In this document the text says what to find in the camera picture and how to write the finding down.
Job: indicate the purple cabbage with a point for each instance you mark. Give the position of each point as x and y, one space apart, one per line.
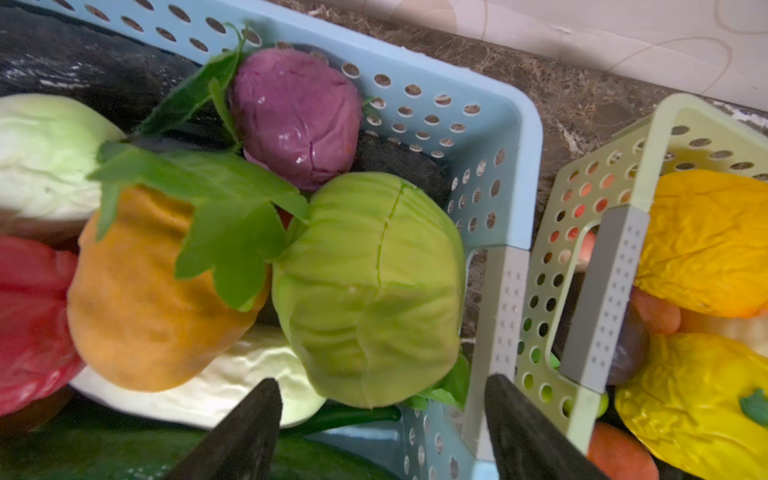
297 116

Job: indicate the green cabbage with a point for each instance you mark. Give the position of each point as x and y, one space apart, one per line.
370 290

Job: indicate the white eggplant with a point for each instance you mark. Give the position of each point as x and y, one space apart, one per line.
262 352
49 146

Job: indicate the white eggplant upper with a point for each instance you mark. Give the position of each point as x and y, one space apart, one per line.
49 146

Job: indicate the green cucumber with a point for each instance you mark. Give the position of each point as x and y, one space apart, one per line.
90 442

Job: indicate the dark eggplant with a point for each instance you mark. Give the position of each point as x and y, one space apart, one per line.
124 81

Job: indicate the red bell pepper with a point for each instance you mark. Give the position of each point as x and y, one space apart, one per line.
38 356

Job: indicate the green leafy vegetable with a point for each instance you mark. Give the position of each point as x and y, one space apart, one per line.
235 231

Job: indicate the orange potato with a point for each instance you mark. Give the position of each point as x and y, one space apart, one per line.
131 321

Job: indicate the green plastic basket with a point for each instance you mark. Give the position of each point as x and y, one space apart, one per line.
587 327

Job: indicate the orange fruit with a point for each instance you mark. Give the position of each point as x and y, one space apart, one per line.
706 245

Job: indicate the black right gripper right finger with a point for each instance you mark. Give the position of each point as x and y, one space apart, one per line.
526 445

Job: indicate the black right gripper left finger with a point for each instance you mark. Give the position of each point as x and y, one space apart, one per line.
241 446

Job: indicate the white eggplant lower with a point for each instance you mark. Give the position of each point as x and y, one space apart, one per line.
262 352

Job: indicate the blue plastic basket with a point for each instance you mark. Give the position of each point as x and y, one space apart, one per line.
488 133

